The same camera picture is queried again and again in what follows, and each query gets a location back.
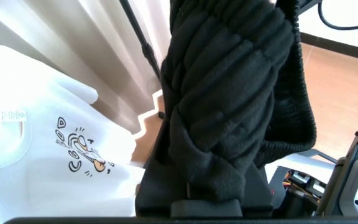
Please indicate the beige curtain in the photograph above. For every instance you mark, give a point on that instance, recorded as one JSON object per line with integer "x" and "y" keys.
{"x": 89, "y": 46}

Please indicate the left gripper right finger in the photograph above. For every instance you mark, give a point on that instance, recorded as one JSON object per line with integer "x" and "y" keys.
{"x": 258, "y": 193}

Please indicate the white printed t-shirt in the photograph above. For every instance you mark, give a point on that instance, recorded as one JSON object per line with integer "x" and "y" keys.
{"x": 42, "y": 186}

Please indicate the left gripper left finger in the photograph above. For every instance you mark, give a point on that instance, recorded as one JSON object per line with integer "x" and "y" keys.
{"x": 154, "y": 186}

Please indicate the black shorts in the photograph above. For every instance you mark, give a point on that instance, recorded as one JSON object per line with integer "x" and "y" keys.
{"x": 228, "y": 93}

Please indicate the black clothes rack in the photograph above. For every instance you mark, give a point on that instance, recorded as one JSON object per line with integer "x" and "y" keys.
{"x": 141, "y": 40}

